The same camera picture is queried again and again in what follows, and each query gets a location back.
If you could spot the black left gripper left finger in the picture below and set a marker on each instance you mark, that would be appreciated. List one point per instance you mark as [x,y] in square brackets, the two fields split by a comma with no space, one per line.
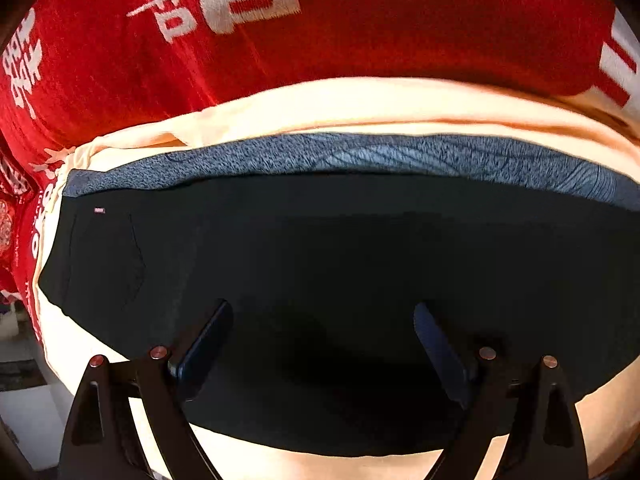
[101,440]

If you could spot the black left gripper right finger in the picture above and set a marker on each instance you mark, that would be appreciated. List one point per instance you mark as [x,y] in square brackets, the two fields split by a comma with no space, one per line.
[496,390]

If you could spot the black pants grey waistband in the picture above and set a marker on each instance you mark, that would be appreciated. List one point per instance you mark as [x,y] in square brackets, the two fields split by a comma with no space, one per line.
[324,244]

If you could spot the peach cream cloth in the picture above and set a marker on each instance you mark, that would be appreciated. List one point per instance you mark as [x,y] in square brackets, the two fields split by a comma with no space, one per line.
[586,127]

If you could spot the red blanket white lettering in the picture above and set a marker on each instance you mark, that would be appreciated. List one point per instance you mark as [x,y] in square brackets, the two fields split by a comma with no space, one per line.
[74,70]

